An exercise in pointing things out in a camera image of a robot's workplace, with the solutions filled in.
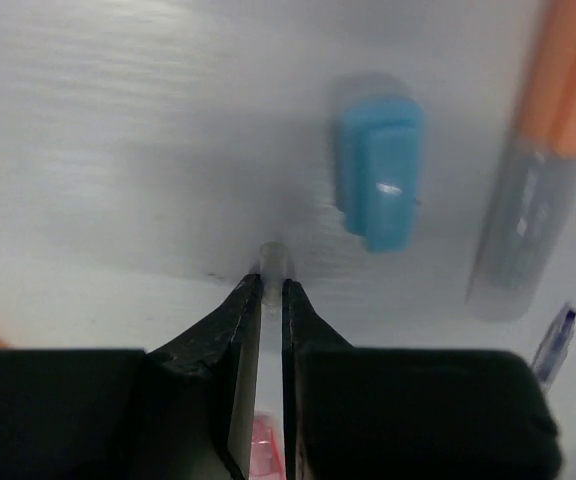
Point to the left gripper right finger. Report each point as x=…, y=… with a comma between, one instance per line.
x=385, y=413

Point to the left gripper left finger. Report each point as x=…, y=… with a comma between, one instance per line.
x=182, y=411

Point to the blue highlighter cap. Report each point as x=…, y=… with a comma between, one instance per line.
x=378, y=150

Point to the grey highlighter orange cap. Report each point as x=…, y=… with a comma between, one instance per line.
x=536, y=185

